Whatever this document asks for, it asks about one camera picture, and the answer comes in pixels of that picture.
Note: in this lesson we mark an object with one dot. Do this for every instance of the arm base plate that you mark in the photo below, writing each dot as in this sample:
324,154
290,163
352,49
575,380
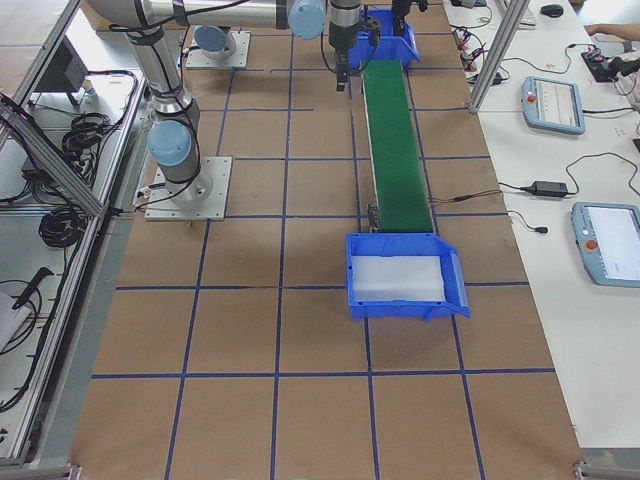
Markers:
233,55
205,198

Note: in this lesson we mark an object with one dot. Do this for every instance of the teach pendant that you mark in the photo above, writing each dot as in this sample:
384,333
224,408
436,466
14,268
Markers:
607,237
552,105

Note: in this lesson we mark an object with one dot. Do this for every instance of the blue right storage bin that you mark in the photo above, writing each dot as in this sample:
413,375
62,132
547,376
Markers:
408,244

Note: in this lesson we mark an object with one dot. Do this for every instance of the black power adapter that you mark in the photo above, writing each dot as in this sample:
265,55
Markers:
549,189

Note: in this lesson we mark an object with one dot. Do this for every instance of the black computer mouse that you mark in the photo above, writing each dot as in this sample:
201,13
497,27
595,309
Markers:
552,10

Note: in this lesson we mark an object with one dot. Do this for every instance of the blue left storage bin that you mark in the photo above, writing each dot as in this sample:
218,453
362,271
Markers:
390,46

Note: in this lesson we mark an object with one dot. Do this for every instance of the green conveyor belt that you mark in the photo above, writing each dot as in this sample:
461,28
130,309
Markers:
399,182

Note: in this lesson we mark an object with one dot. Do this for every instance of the near teach pendant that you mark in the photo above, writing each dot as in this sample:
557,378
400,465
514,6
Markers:
607,237

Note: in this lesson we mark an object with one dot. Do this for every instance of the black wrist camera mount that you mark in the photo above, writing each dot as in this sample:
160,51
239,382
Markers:
371,26

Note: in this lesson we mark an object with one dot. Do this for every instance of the white foam pad right bin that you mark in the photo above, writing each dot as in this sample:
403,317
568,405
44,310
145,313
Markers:
395,278

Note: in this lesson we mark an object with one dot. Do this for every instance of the aluminium frame post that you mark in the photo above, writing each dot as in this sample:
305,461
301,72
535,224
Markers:
497,51

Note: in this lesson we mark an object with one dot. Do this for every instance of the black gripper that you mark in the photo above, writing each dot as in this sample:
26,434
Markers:
400,19
340,36

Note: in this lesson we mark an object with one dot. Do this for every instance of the person hand at desk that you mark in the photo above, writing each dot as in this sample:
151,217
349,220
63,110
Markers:
593,29

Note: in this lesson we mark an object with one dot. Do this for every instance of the black circuit board box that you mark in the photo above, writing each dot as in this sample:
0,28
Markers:
602,68

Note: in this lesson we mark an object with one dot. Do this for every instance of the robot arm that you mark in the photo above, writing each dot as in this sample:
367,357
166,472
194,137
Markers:
215,40
143,23

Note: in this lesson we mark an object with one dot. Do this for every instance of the brown paper mat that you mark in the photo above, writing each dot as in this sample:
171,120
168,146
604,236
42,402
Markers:
229,351

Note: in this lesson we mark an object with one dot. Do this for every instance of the blue storage bin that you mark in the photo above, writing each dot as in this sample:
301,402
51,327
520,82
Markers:
390,46
408,244

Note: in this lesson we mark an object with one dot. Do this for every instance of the far teach pendant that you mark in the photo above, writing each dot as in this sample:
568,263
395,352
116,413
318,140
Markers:
552,105

